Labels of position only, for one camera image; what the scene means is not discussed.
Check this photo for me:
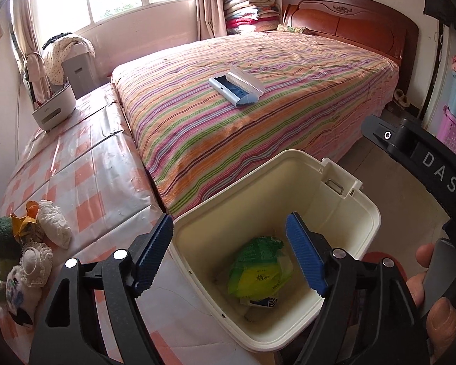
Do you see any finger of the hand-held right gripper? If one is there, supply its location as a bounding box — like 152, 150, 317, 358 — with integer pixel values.
361, 115, 403, 153

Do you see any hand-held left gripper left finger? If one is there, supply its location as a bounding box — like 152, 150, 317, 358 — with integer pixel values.
28, 213, 175, 365

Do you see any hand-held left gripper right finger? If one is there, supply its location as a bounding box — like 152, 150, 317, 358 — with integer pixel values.
285, 212, 430, 365

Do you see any white plastic bin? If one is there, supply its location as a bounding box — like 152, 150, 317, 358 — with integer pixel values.
167, 149, 381, 353

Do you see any white cloth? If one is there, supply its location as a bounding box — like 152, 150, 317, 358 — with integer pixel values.
36, 200, 73, 249

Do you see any white plush toy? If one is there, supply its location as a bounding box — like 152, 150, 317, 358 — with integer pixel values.
5, 243, 54, 325

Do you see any yellow toy piece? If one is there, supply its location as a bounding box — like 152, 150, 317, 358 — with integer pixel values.
11, 200, 43, 237

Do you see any green plush toy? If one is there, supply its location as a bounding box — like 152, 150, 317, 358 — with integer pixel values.
0, 216, 24, 293

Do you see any person's right hand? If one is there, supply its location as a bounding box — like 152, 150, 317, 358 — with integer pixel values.
405, 243, 456, 365

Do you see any pair of slippers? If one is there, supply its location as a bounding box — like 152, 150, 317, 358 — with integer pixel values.
391, 89, 412, 108

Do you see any green yellow plastic bag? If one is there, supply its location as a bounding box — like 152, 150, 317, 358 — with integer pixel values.
227, 237, 295, 301

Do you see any small blue white carton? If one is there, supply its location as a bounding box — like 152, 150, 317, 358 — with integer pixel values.
249, 294, 279, 311

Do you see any wooden headboard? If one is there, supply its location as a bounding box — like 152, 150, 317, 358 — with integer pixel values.
280, 0, 419, 96

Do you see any orange checked tablecloth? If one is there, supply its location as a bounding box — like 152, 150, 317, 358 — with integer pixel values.
0, 84, 251, 365

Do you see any bed with striped sheet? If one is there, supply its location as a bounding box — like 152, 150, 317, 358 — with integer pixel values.
110, 30, 399, 219

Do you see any green floral pillow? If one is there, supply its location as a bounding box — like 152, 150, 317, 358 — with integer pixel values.
277, 24, 311, 35

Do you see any open white blue case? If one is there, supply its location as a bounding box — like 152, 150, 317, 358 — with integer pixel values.
208, 65, 265, 108

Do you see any stack of folded quilts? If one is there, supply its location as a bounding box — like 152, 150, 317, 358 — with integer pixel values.
222, 0, 282, 36

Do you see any grey cabinet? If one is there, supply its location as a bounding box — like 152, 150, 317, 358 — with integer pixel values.
63, 46, 100, 97

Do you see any beige curtain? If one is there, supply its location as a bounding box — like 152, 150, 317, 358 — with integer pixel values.
11, 0, 42, 80
195, 0, 226, 40

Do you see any pale pink cloth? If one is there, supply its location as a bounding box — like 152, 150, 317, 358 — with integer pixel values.
25, 51, 49, 96

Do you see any spotted cloth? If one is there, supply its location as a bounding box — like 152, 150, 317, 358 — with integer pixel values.
42, 32, 95, 84

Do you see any white basket with handle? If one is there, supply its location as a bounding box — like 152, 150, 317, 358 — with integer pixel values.
31, 80, 77, 133

